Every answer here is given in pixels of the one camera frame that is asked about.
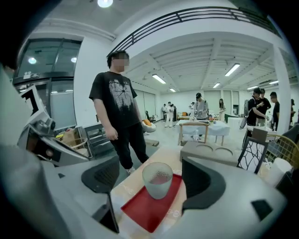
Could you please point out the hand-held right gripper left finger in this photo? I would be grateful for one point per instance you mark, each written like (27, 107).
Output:
(88, 198)

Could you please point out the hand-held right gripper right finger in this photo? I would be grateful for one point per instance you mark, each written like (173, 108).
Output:
(229, 210)

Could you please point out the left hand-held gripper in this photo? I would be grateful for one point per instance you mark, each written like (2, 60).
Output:
(35, 109)

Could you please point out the grey two-hole tray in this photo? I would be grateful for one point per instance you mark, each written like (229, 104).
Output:
(191, 154)

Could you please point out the frosted glass cup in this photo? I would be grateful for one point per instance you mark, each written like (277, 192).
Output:
(157, 184)

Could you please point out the printed cardboard box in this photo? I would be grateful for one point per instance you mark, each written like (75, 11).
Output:
(69, 137)

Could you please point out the wooden round hoop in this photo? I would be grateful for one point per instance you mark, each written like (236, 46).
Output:
(81, 140)

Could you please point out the grey metal shelf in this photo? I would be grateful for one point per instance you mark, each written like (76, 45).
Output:
(98, 140)

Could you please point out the red tray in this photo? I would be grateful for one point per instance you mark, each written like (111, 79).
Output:
(144, 212)

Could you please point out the black box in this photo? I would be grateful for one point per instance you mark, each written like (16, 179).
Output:
(286, 183)

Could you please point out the person's white shirt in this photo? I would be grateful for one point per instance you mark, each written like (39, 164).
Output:
(11, 112)

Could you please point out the table with white cloth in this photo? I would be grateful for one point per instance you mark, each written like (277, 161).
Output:
(219, 129)

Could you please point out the clear water bottle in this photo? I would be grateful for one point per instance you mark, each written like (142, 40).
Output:
(196, 135)

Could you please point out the beige checked tablecloth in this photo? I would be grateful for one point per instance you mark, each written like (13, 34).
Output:
(163, 152)

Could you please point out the orange and white round chair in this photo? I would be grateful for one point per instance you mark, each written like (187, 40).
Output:
(149, 126)

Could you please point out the black office chair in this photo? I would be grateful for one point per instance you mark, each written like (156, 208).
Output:
(149, 116)

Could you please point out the long ceiling lamp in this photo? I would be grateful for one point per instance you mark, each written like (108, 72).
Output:
(158, 78)
(232, 69)

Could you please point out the round ceiling lamp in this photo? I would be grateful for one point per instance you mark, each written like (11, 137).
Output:
(104, 2)

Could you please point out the black balcony railing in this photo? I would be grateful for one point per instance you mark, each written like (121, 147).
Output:
(177, 17)

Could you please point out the black branch picture frame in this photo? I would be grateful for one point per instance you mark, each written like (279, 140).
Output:
(252, 156)

